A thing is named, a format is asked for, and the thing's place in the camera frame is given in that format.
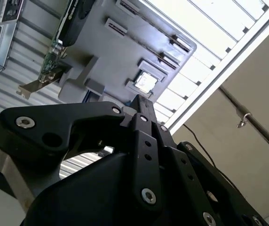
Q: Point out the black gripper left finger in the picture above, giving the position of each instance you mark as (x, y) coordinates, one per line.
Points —
(42, 122)

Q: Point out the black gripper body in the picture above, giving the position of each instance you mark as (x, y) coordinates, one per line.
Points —
(89, 200)

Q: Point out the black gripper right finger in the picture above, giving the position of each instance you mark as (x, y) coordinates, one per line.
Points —
(184, 169)

